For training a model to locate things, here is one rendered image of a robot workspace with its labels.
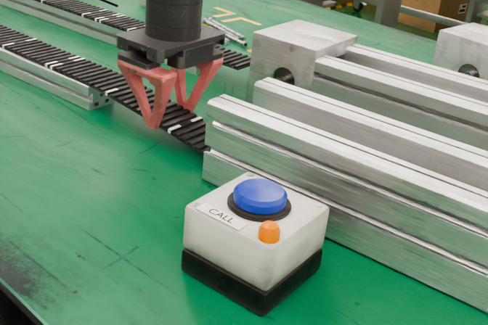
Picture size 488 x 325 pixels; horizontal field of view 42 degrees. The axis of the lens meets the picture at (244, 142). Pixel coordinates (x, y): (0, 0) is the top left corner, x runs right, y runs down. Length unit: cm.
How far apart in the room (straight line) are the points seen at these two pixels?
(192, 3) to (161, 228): 23
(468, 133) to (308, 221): 26
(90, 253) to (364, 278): 22
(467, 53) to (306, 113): 34
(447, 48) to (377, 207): 42
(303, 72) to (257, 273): 35
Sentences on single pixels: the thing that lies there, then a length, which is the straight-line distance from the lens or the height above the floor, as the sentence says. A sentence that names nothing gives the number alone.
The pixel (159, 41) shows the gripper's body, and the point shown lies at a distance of 65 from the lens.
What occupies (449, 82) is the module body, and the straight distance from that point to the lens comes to 76.
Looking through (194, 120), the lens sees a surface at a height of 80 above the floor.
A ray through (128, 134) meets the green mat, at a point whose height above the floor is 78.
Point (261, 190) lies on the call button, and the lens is 47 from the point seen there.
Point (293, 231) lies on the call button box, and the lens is 46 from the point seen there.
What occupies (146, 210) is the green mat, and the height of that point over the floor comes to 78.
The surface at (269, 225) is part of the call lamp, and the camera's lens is 44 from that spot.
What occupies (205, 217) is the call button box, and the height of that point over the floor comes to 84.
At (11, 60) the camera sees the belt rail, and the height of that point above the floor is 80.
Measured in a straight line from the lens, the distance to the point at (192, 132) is 69.
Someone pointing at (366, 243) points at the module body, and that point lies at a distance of 54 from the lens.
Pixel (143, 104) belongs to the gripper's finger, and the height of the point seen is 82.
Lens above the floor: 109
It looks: 26 degrees down
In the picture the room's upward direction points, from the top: 6 degrees clockwise
